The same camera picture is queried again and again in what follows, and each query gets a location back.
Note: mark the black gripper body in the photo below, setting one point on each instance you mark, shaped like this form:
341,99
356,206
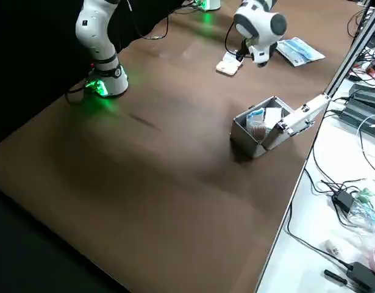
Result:
245,49

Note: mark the small white medicine box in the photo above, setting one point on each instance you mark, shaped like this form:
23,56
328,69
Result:
228,67

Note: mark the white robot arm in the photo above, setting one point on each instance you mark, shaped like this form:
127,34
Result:
257,21
95,45

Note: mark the blue white small box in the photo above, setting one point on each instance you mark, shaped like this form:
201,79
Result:
255,116

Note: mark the black rectangular box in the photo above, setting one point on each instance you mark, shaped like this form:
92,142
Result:
361,119
367,93

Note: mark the white blue face mask packet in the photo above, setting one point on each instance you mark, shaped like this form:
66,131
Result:
289,56
309,50

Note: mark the brown ribbed item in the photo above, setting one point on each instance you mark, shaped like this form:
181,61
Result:
258,131

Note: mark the silver aluminium case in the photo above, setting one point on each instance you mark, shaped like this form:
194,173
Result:
257,143

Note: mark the small black power adapter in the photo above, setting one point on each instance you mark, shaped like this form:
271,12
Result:
342,200

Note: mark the clear plastic bag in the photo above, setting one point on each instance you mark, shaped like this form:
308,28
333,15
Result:
365,210

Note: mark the small white item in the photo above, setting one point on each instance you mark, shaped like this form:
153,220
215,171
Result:
332,246

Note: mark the black pen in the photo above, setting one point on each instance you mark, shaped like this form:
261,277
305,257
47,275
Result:
335,276

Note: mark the large black power adapter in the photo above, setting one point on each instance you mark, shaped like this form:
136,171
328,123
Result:
362,276

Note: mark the aluminium frame post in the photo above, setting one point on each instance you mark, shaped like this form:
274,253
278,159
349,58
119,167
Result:
352,52

